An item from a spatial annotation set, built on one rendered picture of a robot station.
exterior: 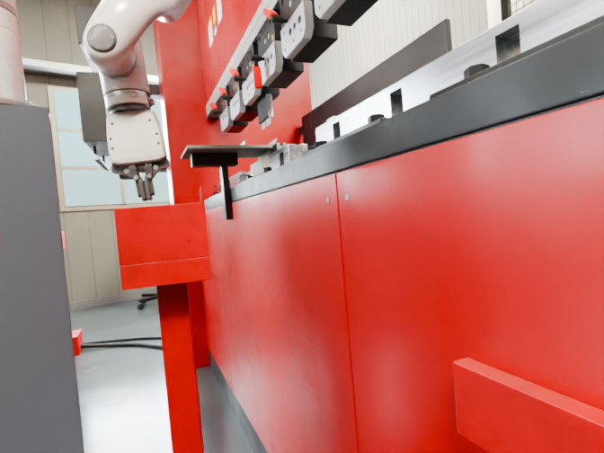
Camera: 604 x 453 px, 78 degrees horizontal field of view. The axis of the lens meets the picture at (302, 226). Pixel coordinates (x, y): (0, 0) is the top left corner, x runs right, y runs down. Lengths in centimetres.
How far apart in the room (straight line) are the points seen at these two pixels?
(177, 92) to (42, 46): 286
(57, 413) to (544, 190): 81
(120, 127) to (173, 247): 25
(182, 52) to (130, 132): 151
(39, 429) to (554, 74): 87
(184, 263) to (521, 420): 58
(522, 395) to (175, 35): 220
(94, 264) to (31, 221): 377
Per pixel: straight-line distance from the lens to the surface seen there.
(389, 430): 58
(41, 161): 81
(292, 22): 103
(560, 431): 35
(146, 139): 80
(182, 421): 92
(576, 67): 33
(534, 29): 51
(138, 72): 82
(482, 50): 55
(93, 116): 230
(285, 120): 231
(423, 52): 145
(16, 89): 90
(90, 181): 456
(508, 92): 36
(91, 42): 77
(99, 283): 458
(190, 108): 218
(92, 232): 455
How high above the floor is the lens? 77
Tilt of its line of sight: 2 degrees down
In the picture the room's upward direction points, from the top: 5 degrees counter-clockwise
